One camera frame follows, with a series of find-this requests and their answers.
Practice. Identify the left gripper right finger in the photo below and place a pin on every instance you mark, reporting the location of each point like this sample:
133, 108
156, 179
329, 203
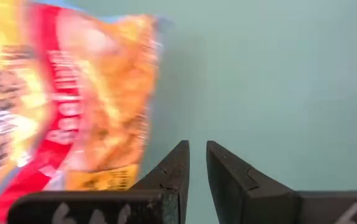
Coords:
243, 199

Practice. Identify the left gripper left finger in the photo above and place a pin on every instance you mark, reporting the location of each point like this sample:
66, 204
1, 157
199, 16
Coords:
165, 199

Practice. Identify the red-striped Maruchan noodle packet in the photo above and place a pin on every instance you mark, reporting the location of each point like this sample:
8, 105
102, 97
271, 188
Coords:
103, 93

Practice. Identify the green table mat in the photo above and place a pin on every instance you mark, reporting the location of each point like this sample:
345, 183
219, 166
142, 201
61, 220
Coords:
259, 93

